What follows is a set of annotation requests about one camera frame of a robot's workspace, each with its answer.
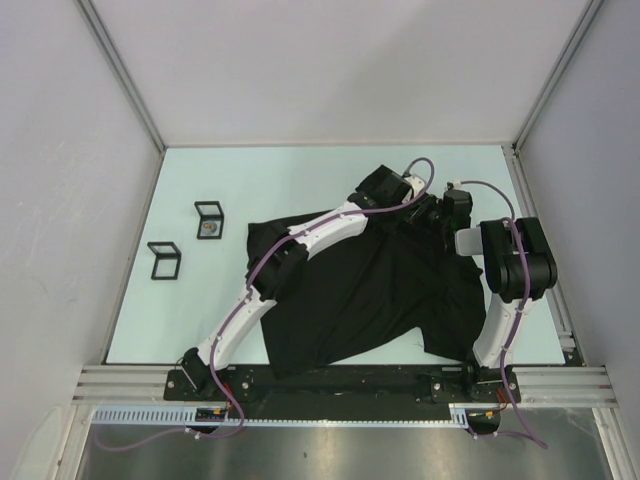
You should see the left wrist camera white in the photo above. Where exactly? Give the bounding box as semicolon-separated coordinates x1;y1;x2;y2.
403;174;426;202

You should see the black frame box near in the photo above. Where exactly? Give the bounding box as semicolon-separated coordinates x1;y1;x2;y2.
147;241;182;281

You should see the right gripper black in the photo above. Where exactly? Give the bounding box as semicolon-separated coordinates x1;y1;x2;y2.
399;194;449;238

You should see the white slotted cable duct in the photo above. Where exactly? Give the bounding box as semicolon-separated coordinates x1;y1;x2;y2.
92;405;468;428

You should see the white round brooch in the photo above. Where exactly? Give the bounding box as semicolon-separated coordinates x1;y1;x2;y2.
201;222;217;236

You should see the aluminium frame rail front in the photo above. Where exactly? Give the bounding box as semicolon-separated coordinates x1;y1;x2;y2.
74;365;617;407

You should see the black frame box far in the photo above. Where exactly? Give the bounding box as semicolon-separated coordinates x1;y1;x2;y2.
194;200;225;240

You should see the black t-shirt garment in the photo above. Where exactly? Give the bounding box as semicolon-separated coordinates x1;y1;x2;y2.
260;215;486;379

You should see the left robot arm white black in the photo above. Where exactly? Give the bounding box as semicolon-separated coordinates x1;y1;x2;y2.
180;165;435;400

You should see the black frame box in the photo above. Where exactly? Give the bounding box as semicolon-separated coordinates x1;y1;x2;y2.
194;200;225;240
147;241;182;281

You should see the aluminium post left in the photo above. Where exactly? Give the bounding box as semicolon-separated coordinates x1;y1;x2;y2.
74;0;167;155

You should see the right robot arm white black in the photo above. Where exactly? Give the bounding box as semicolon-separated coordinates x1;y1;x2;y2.
416;185;558;403

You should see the aluminium post right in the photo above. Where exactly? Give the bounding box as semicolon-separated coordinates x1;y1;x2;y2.
511;0;608;154

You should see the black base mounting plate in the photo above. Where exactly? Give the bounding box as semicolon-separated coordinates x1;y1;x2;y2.
163;363;521;405

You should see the aluminium post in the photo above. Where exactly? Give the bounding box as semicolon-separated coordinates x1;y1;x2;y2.
511;0;608;154
74;0;167;155

